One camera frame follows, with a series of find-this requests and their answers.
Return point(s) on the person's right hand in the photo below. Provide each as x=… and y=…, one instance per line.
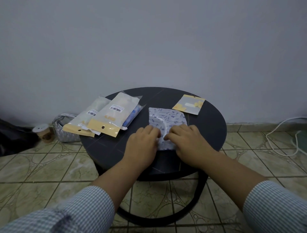
x=194, y=146

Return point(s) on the person's left hand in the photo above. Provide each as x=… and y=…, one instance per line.
x=141, y=148

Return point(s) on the blue flower shower cap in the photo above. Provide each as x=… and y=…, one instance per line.
x=133, y=116

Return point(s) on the stack of yellow small pouches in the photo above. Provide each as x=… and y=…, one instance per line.
x=189, y=104

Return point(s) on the yellow-edged packet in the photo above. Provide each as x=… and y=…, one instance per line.
x=112, y=117

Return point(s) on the cream packet with barcode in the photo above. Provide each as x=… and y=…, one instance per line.
x=81, y=122

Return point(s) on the person's right forearm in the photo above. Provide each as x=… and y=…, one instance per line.
x=235, y=177

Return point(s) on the black round side table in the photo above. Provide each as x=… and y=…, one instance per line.
x=206, y=129

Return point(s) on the silver quilted handbag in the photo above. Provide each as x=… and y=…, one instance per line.
x=62, y=135

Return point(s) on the ribbon spool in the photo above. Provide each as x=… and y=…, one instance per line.
x=43, y=133

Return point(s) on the pale green appliance base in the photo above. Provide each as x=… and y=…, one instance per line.
x=303, y=141

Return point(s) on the black bag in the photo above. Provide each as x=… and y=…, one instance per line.
x=15, y=139

